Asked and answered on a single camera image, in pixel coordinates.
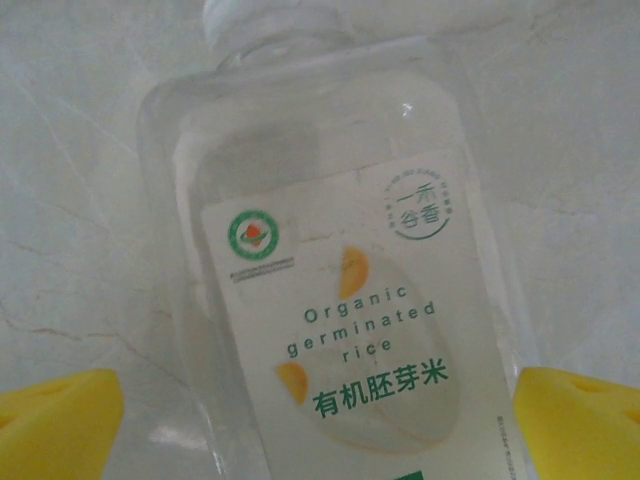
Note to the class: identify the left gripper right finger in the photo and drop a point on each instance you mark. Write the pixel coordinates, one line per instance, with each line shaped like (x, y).
(585, 430)

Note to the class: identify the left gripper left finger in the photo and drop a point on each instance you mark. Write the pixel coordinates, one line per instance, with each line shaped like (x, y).
(55, 430)

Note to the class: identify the square clear rice bottle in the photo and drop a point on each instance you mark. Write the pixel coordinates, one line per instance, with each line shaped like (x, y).
(325, 250)

